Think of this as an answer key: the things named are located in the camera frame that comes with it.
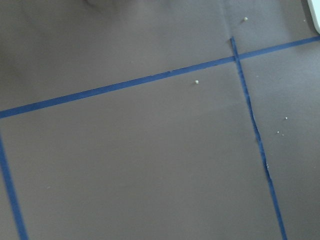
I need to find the white serving tray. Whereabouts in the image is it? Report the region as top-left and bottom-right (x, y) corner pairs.
(307, 0), (320, 33)

